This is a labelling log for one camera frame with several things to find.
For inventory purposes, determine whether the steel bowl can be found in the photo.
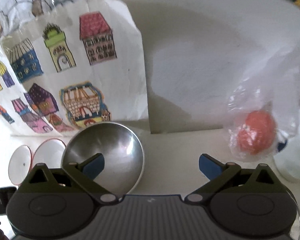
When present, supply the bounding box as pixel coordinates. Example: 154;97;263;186
62;122;145;198

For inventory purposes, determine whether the red-rimmed white bowl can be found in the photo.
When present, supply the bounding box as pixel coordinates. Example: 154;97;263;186
32;138;65;168
8;145;32;186

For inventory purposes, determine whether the clear plastic bag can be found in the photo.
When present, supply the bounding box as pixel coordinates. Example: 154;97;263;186
224;38;300;162

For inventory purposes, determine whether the red ball in bag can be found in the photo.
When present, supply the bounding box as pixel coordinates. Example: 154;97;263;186
237;110;276;155

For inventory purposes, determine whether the white blue water bottle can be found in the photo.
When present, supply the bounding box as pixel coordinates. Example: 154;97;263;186
274;111;300;182

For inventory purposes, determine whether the colourful houses drawing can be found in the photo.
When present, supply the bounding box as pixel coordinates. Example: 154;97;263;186
0;0;148;137

